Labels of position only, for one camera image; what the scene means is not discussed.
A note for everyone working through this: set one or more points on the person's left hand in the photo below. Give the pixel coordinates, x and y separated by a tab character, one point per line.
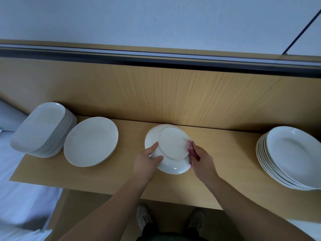
146	168

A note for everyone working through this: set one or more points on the person's right hand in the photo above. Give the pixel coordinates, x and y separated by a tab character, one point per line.
204	168

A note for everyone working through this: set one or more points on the pink cleaning cloth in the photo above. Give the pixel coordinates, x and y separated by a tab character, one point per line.
193	152

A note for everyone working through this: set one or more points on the white glossy round plate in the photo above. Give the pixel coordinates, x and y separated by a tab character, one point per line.
173	143
90	140

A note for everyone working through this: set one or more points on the stack of white round plates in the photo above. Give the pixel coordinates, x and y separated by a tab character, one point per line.
293	154

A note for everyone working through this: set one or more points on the pile of white oblong plates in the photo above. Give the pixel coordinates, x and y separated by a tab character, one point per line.
42	127

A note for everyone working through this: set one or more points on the person's right forearm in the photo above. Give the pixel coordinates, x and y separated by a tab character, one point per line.
256	213

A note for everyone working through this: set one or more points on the person's left forearm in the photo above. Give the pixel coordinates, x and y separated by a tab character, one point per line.
103	218

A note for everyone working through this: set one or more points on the white bed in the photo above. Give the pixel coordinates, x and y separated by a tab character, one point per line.
20	198

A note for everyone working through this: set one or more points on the grey upholstered headboard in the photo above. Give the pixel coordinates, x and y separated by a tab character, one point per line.
10	117

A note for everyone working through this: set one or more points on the black wall rail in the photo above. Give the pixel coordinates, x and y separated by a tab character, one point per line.
150	62

